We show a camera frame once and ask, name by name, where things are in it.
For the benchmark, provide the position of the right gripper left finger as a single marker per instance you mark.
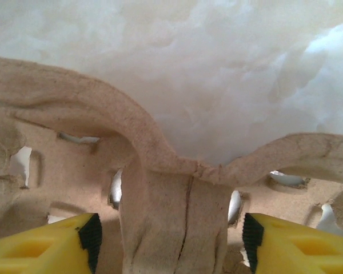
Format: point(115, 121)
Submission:
point(40, 251)

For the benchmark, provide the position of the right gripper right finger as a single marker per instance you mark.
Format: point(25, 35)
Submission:
point(303, 251)

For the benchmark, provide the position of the brown cardboard cup carrier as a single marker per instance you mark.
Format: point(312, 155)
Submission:
point(165, 214)

